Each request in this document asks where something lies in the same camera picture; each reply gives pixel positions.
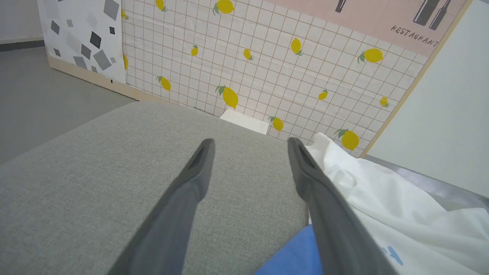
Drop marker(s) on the lemon print tile panel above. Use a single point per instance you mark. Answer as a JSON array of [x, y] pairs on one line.
[[267, 68]]

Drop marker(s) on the pink restaurant poster panel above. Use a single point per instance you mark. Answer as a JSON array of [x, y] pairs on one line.
[[374, 19]]

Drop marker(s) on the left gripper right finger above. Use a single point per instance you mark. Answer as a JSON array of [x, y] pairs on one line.
[[328, 214]]

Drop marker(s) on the white and blue t-shirt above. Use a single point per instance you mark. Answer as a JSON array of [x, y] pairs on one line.
[[401, 214]]

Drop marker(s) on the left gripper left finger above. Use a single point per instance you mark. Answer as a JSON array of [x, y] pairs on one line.
[[179, 206]]

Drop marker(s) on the white box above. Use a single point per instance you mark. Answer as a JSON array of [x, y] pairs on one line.
[[244, 120]]

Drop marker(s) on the grey geometric print panel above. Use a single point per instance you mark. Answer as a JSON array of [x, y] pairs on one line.
[[76, 38]]

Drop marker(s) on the grey fabric cushion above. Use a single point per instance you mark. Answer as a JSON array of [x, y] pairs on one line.
[[95, 172]]

